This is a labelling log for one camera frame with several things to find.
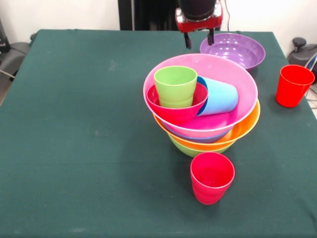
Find small crimson pink bowl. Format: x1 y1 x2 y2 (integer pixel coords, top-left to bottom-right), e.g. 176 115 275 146
145 83 209 126

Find black hanging cable with plug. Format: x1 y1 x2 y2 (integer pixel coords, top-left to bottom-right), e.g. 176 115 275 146
221 0 231 32

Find dark green tablecloth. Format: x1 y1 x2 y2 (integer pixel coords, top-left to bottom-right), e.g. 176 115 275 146
0 29 317 238

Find red cup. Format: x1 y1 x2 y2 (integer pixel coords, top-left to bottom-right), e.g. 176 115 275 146
275 64 316 108

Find large magenta bowl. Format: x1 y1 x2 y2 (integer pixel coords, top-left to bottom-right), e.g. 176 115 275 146
143 53 259 138

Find large orange bowl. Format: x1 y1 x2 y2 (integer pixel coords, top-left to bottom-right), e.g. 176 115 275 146
153 100 262 152

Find green cup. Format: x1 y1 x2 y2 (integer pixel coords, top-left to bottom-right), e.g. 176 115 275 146
153 65 198 109

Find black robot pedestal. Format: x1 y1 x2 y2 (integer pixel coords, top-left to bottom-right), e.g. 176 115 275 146
118 0 181 32

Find crimson pink cup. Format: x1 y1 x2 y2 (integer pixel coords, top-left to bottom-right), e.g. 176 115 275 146
190 151 235 205

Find purple bowl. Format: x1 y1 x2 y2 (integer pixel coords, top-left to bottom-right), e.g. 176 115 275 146
200 33 266 70

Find green bowl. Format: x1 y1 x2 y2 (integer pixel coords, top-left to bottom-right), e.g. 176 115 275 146
169 135 232 158

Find blue cup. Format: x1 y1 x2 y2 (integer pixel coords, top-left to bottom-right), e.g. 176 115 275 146
196 75 239 117

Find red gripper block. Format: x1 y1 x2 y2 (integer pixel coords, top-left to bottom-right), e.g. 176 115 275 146
175 13 224 49

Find blue bowl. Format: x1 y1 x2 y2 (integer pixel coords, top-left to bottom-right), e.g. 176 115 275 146
163 122 232 144

